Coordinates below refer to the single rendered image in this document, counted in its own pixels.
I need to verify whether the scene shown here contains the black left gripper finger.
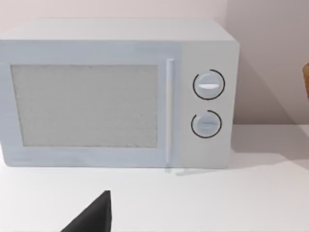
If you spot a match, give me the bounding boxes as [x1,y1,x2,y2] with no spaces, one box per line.
[60,190,113,232]

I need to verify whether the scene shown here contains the pale microwave door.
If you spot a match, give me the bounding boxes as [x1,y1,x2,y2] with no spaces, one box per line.
[0,40,183,168]

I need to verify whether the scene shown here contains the small pale microwave knob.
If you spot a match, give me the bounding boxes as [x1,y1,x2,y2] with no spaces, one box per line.
[194,114,218,135]

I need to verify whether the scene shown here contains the large pale microwave knob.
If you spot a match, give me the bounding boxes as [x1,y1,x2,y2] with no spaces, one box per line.
[196,73,222,96]

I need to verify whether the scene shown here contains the pale microwave oven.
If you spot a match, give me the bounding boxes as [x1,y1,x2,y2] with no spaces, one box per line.
[0,18,240,170]

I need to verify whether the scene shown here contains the brown wooden object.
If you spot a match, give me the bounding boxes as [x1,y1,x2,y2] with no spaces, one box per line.
[302,62,309,100]

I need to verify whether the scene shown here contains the pale microwave door handle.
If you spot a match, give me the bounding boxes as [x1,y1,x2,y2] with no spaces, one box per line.
[165,58,175,168]

